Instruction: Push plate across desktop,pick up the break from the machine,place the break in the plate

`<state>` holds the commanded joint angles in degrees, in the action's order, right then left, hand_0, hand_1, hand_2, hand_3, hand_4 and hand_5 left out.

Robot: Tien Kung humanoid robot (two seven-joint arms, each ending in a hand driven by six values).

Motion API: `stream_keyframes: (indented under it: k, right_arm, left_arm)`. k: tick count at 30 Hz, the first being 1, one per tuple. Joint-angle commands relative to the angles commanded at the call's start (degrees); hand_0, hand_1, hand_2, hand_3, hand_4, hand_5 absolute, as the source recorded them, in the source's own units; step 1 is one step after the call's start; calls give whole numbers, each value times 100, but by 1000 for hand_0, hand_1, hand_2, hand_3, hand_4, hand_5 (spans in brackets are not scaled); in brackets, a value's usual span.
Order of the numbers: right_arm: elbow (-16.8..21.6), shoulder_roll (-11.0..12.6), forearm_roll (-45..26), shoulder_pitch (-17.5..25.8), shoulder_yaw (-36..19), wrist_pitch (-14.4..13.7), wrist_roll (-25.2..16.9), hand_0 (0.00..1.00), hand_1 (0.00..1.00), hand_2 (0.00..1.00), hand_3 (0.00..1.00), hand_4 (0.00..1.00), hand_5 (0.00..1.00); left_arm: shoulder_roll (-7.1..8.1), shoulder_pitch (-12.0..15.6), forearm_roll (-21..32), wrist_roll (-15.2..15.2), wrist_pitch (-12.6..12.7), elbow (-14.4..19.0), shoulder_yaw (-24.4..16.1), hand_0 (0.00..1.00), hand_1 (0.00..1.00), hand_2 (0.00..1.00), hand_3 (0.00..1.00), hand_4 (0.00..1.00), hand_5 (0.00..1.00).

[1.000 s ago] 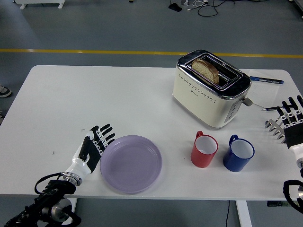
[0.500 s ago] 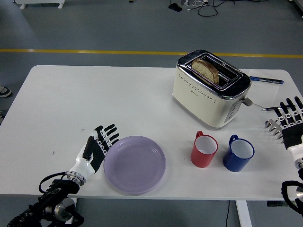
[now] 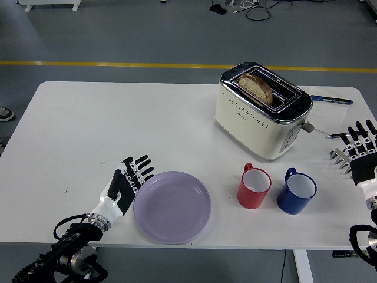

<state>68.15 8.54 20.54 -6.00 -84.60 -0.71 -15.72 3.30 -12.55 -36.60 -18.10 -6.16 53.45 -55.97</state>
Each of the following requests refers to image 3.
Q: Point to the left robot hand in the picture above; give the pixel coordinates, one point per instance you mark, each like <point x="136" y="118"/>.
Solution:
<point x="117" y="188"/>

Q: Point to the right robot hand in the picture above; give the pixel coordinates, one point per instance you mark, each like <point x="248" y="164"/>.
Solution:
<point x="365" y="171"/>

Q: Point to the purple plastic plate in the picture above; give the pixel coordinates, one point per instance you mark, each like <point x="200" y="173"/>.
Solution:
<point x="172" y="207"/>

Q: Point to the brown bread slice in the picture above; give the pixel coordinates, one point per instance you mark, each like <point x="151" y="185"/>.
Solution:
<point x="254" y="86"/>

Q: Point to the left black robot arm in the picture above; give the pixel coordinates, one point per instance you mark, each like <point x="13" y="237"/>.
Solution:
<point x="73" y="236"/>

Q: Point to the black ballpoint pen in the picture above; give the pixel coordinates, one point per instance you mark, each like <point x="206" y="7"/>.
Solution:
<point x="337" y="135"/>

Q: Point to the white paper sheet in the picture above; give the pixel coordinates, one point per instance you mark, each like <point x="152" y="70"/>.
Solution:
<point x="327" y="118"/>

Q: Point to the blue marker pen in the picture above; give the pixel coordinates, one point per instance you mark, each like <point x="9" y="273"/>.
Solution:
<point x="332" y="99"/>

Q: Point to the blue enamel mug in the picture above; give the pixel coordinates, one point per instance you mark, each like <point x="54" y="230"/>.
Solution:
<point x="290" y="204"/>

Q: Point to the black table control panel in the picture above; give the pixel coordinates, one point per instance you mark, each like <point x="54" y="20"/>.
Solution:
<point x="341" y="253"/>

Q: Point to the white table leg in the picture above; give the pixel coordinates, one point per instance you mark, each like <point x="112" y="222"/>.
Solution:
<point x="303" y="265"/>

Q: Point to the red enamel mug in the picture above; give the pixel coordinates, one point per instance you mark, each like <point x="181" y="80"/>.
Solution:
<point x="250" y="200"/>

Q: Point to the cream and chrome toaster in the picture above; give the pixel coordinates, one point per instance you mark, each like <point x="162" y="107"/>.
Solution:
<point x="247" y="123"/>

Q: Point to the grey and black shoe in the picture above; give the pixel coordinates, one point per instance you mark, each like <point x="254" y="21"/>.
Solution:
<point x="6" y="114"/>

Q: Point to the white furniture base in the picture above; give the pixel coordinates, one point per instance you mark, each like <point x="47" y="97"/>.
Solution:
<point x="50" y="3"/>

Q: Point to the black foot pedal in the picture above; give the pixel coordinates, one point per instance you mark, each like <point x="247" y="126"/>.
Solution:
<point x="218" y="8"/>

